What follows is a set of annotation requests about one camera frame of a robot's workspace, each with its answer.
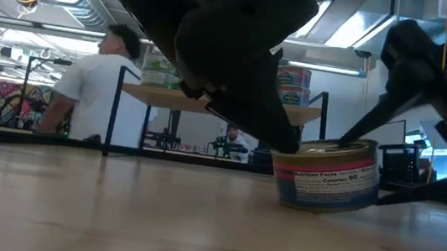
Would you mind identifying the black desk device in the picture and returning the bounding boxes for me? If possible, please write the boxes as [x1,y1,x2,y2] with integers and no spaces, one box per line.
[206,134,251,161]

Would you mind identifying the white monitor screen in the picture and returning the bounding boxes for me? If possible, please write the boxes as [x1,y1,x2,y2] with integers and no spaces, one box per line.
[372,116,410,148]

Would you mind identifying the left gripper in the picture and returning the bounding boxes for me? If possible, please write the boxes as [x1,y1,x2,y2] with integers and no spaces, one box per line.
[162,0,317,156]

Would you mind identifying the colourful patterned panel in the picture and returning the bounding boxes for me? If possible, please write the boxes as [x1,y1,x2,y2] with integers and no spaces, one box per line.
[0,80,54,132]

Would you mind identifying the black background equipment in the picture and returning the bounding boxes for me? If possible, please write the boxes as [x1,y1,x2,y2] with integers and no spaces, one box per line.
[373,137,433,194]

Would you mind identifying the blue pink salmon can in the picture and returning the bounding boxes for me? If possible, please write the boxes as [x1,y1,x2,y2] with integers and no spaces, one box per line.
[276,84,312,108]
[274,63,314,90]
[264,128,386,221]

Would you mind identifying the black metal table frame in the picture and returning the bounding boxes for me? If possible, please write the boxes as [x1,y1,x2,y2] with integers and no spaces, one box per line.
[0,127,276,177]

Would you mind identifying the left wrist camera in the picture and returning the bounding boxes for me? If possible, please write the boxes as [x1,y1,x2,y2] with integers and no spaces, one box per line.
[231,0,321,56]

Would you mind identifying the white ceiling air unit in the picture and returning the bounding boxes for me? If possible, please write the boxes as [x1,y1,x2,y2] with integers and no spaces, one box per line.
[291,0,447,64]

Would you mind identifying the ceiling tube light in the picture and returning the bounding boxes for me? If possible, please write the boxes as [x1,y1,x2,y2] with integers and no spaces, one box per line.
[287,60,366,78]
[0,17,154,46]

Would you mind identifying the wooden shelf black metal legs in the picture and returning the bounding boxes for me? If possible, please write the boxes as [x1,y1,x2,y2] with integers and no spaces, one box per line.
[101,64,332,182]

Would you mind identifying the person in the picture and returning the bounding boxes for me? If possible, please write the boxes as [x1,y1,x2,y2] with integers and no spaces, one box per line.
[222,124,252,164]
[32,15,164,149]

